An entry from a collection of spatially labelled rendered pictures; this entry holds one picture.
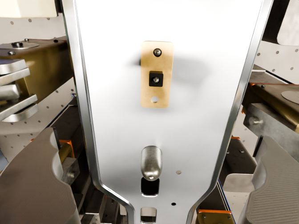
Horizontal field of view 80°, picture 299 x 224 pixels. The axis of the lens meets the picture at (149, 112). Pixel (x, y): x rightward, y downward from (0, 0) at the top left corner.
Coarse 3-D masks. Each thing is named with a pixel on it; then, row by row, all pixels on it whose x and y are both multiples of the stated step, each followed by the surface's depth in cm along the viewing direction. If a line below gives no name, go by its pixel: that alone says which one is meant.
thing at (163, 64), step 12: (144, 48) 21; (168, 48) 21; (144, 60) 21; (156, 60) 21; (168, 60) 21; (144, 72) 22; (156, 72) 21; (168, 72) 22; (144, 84) 23; (156, 84) 22; (168, 84) 23; (144, 96) 23; (168, 96) 23
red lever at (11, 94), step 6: (6, 84) 16; (12, 84) 16; (0, 90) 16; (6, 90) 16; (12, 90) 17; (18, 90) 17; (0, 96) 16; (6, 96) 16; (12, 96) 17; (18, 96) 17
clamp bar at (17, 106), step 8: (16, 72) 16; (24, 72) 17; (0, 80) 15; (8, 80) 16; (24, 96) 18; (32, 96) 19; (0, 104) 17; (8, 104) 17; (16, 104) 17; (24, 104) 18; (0, 112) 15; (8, 112) 16; (0, 120) 15
